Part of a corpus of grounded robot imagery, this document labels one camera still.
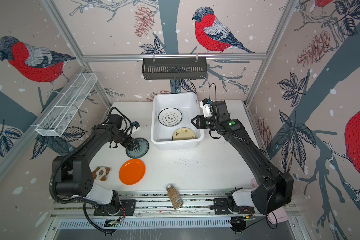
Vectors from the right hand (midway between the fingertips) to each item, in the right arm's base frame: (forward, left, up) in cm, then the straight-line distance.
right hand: (192, 122), depth 76 cm
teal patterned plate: (-5, +34, -25) cm, 43 cm away
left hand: (-4, +36, -15) cm, 40 cm away
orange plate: (-18, +35, -25) cm, 47 cm away
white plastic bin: (+13, +15, -25) cm, 32 cm away
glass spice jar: (-32, +7, -21) cm, 39 cm away
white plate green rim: (+23, +17, -23) cm, 37 cm away
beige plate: (+10, +7, -25) cm, 28 cm away
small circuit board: (-43, +39, -27) cm, 64 cm away
